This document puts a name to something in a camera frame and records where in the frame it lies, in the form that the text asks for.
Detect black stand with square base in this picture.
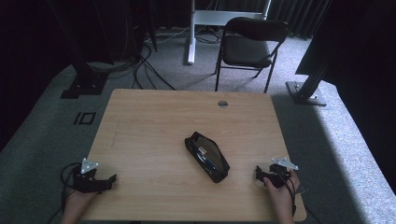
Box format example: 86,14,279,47
46,0,109,100

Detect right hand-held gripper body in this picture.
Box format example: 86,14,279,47
268,156,300,189

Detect dark pleated curtain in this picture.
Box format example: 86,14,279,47
267,0,332,40

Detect hand-held gripper cable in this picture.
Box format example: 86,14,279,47
278,172,297,217
46,161,82,224

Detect black floor cables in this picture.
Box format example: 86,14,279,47
87,40,177,91

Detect white desk frame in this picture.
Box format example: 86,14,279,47
186,0,273,66

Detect black pencil case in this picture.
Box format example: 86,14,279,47
184,131,231,184

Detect left hand-held gripper cable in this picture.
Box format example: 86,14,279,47
46,161,82,224

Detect black stand with grey base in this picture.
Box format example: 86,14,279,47
285,59,332,107

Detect right hand-held gripper cable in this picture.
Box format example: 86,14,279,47
278,172,297,217

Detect person's left hand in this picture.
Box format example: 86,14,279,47
64,191,98,216

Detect black folding chair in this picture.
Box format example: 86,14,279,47
214,16,290,94

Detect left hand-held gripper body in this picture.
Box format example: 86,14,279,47
73,158,108,194

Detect person's right hand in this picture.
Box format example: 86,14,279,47
263,170,301,206

